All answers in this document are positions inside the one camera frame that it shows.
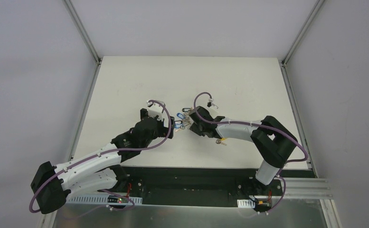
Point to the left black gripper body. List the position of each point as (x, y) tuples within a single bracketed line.
[(168, 127)]

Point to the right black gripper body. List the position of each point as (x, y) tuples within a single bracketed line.
[(195, 120)]

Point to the silver keyring with keys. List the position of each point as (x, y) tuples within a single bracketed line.
[(182, 124)]

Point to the key with yellow tag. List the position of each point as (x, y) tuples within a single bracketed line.
[(221, 141)]

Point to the key with blue tag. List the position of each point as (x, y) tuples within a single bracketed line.
[(181, 116)]

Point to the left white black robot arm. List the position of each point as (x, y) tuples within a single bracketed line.
[(54, 185)]

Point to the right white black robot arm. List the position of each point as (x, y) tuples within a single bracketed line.
[(273, 141)]

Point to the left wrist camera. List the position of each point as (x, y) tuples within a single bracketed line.
[(156, 109)]

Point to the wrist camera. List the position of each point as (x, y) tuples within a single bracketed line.
[(156, 109), (211, 105)]

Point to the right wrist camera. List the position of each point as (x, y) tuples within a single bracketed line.
[(211, 105)]

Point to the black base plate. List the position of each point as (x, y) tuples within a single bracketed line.
[(197, 187)]

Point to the right white cable duct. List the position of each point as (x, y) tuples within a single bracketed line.
[(248, 204)]

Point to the white cable duct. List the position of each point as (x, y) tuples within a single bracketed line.
[(103, 199), (248, 204)]

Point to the left white cable duct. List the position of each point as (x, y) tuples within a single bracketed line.
[(103, 199)]

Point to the left aluminium frame post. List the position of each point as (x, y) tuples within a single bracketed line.
[(81, 30)]

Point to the aluminium frame post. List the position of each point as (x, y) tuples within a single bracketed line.
[(81, 30), (303, 31)]

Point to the right aluminium frame post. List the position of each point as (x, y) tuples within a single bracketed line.
[(303, 31)]

